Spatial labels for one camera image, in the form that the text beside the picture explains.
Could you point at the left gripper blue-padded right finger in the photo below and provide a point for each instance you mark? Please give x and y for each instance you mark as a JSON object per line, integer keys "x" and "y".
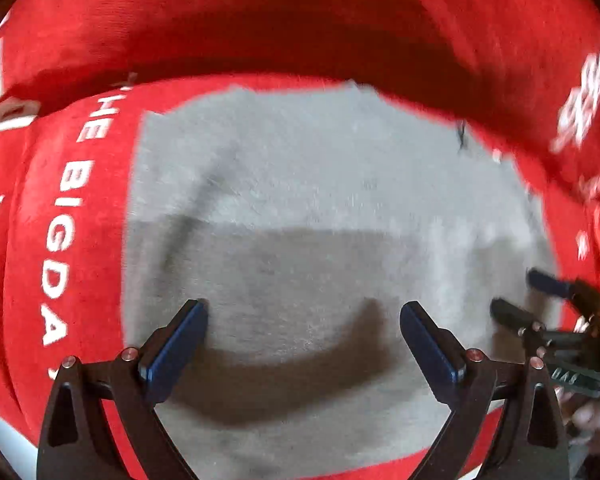
{"x": 437, "y": 352}

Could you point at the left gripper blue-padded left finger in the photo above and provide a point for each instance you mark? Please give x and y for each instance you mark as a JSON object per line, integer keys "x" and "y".
{"x": 170, "y": 348}

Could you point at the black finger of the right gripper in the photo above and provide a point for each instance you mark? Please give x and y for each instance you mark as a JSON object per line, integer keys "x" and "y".
{"x": 513, "y": 318}

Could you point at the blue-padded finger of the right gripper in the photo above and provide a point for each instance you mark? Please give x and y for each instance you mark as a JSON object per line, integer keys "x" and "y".
{"x": 549, "y": 285}

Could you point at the grey knitted garment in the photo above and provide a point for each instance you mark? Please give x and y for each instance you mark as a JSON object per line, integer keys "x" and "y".
{"x": 307, "y": 220}

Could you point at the person's right hand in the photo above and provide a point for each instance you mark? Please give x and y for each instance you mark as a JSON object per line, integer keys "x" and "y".
{"x": 582, "y": 415}

